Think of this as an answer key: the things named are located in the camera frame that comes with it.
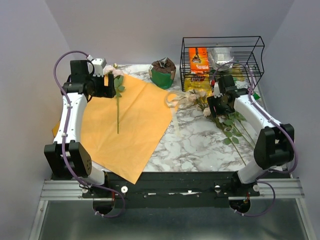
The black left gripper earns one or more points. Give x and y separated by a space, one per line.
106 91

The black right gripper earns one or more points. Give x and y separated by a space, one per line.
212 102

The pink fake flower bunch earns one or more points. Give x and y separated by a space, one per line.
231 125

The orange wrapping paper sheet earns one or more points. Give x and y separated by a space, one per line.
143 119

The green brown snack bag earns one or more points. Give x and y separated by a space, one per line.
162 73

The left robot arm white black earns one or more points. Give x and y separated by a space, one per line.
66 156

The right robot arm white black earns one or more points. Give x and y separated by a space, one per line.
274 145

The green white cassava chip bag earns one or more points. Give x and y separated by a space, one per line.
241 80

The yellow lays chip bag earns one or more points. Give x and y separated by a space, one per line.
199 82

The cream printed ribbon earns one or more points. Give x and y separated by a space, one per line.
175 100

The silver foil packet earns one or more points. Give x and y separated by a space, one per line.
220 58

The orange razor package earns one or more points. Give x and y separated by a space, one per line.
199 62

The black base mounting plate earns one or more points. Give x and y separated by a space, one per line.
182 190

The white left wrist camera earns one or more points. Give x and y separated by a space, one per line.
99 64

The black wire basket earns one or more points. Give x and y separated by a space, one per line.
247 52

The aluminium frame rail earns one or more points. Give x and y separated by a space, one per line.
69 190

